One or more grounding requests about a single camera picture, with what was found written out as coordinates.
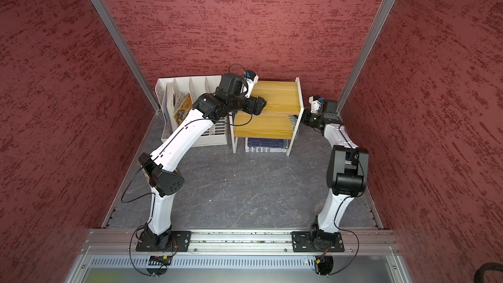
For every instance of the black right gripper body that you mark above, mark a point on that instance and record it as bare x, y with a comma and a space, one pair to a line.
312, 119

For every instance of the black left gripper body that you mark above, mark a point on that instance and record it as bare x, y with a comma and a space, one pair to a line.
247, 105

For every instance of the grey patterned cloth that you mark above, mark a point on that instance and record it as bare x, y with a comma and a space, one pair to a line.
295, 126

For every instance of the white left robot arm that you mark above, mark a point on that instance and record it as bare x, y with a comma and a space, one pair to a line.
232, 95

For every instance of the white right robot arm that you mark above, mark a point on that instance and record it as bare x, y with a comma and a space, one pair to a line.
346, 176

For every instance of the wooden white-framed bookshelf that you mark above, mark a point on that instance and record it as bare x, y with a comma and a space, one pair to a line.
284, 98

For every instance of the dark blue book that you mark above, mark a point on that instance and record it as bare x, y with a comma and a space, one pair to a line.
267, 143

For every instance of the white book with black lettering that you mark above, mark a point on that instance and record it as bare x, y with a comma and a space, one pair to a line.
263, 150

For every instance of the yellow magazine in organizer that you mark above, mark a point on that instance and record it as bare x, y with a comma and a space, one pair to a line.
182, 109

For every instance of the white file organizer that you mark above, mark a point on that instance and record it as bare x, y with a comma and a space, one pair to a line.
177, 96

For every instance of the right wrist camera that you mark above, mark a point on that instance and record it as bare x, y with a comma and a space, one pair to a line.
316, 104

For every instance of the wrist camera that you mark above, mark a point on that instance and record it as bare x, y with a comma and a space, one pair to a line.
251, 79
316, 104

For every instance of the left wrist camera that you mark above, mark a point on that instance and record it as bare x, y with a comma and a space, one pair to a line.
251, 79

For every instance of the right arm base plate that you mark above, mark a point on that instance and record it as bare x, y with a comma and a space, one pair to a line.
303, 241

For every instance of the right aluminium corner post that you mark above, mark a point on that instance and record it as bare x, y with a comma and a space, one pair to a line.
378, 22

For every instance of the aluminium corner post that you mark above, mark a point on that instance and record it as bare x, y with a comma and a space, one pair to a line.
121, 43
378, 22

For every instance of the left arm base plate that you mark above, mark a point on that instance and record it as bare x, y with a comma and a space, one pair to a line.
169, 241

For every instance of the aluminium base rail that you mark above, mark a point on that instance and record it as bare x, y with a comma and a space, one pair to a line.
241, 242

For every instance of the left aluminium corner post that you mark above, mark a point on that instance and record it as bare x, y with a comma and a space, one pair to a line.
121, 43

